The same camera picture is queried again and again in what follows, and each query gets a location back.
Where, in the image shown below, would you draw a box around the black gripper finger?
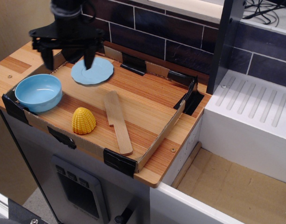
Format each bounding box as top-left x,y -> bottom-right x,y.
40,47 -> 54,70
84,45 -> 98,70

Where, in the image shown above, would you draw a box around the black cables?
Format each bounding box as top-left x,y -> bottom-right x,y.
243,0 -> 286,25

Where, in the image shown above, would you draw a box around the cardboard tray border with tape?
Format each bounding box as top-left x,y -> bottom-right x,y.
1,35 -> 205,179

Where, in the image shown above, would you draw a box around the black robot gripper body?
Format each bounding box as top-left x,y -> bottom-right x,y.
29,18 -> 105,55

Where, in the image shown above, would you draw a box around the yellow toy corn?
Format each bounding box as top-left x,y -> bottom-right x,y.
72,107 -> 97,135

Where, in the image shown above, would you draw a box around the white toy sink unit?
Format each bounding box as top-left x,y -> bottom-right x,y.
150,71 -> 286,224

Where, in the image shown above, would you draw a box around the light blue plate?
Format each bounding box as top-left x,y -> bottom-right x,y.
71,57 -> 114,85

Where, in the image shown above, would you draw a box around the wooden spatula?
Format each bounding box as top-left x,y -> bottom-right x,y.
104,91 -> 133,156

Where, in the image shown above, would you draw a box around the toy oven front panel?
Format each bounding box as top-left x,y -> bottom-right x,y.
51,155 -> 110,224

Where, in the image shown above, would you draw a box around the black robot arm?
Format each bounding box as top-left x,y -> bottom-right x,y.
29,0 -> 105,70

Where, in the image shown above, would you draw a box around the dark grey vertical post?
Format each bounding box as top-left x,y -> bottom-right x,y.
207,0 -> 245,94

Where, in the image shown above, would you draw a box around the light blue bowl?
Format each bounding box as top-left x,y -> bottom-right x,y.
14,74 -> 63,113

